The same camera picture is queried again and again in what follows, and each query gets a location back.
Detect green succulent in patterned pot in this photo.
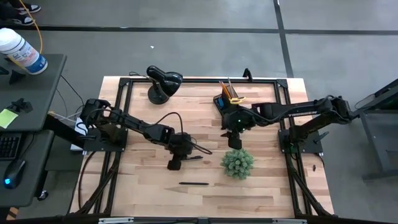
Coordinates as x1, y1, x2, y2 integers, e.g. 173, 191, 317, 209
220, 147, 255, 180

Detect black clamp mount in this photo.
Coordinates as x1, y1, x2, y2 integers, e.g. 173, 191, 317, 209
242, 67, 254, 82

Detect black clamp piece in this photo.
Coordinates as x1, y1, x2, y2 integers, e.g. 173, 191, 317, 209
11, 97, 34, 114

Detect black metal side table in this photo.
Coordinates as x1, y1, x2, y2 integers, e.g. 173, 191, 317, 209
341, 77, 398, 182

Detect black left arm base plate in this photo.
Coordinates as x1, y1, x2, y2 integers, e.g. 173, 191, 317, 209
83, 126, 129, 153

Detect black keyboard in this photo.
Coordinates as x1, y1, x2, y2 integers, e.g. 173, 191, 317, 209
0, 133, 23, 161

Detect person's shoe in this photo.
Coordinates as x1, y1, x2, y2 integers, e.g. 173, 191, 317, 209
14, 2, 42, 14
11, 16, 35, 27

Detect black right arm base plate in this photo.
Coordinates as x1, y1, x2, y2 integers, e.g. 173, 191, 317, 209
279, 128, 324, 155

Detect white wipes canister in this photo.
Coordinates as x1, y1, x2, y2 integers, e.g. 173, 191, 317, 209
0, 27, 49, 76

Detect black desk lamp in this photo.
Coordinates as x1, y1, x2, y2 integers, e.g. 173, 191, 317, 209
146, 65, 184, 105

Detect yellow-handled scissors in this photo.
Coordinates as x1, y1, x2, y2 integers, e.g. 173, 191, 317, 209
228, 95, 247, 105

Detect black aluminium table frame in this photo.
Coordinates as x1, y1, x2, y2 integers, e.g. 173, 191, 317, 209
70, 77, 335, 220

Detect black side desk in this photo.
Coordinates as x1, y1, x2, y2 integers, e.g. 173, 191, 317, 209
0, 52, 68, 208

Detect yellow cable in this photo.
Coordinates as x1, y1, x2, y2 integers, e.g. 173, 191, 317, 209
18, 0, 44, 55

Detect person's leg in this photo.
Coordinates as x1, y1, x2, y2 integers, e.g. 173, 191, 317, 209
0, 0, 22, 22

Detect black mesh desk organizer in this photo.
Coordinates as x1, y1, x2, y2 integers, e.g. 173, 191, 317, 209
213, 84, 249, 114

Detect black computer mouse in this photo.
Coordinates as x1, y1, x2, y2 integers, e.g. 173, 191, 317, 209
3, 159, 27, 190

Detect silver metal bracket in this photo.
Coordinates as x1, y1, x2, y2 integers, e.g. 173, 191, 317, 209
98, 217, 135, 224
271, 218, 308, 224

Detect green sticky note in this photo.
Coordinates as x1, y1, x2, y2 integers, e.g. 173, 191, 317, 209
0, 108, 19, 129

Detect black lever handle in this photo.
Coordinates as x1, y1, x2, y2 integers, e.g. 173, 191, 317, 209
313, 131, 330, 145

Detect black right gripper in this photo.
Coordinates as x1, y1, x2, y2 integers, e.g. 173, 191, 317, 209
221, 119, 254, 151

